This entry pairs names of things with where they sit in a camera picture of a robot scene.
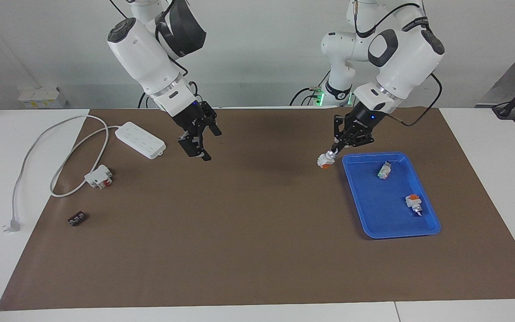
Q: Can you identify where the black base cable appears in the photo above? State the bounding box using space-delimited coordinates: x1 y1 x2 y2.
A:
290 69 332 106

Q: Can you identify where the white box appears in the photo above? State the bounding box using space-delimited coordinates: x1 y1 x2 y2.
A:
18 87 68 109

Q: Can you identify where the white and red circuit breaker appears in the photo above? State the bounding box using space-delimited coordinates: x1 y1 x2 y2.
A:
84 165 114 189

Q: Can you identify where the white power strip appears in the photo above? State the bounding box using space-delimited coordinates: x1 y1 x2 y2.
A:
115 122 167 160

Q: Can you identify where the brown table mat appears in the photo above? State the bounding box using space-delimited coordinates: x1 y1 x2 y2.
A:
0 107 515 311

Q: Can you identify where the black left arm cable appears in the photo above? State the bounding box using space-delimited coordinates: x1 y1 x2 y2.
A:
352 0 443 127

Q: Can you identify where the blue plastic tray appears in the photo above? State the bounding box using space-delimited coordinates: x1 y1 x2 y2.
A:
342 152 441 240

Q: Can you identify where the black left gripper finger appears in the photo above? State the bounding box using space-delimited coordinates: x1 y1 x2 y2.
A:
331 115 347 156
338 131 375 155

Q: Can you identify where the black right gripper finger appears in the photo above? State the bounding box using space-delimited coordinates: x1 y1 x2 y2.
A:
177 131 212 162
205 117 223 137

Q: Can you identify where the white power strip cable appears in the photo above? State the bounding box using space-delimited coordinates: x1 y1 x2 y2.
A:
3 114 122 234

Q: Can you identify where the switch with orange block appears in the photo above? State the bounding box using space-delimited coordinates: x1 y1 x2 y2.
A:
405 194 423 218

